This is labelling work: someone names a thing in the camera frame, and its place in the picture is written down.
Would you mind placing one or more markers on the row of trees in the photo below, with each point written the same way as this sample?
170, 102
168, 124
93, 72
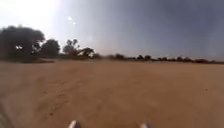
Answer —
71, 50

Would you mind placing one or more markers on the large dark tree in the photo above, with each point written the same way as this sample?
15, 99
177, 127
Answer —
20, 41

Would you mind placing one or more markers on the robot's own part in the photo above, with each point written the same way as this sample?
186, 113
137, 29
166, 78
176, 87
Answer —
144, 125
73, 124

